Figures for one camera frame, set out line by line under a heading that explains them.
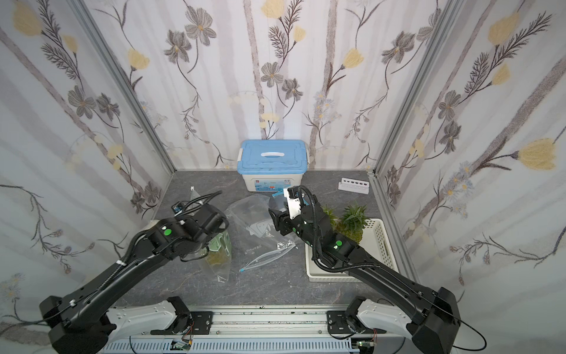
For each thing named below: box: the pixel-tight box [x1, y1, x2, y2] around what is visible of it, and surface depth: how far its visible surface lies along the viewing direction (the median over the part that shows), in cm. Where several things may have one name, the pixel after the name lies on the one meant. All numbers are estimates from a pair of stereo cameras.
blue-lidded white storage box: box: [236, 139, 310, 193], surface depth 106 cm
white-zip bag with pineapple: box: [224, 193, 298, 273], surface depth 92 cm
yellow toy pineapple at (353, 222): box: [334, 200, 371, 244], surface depth 80 cm
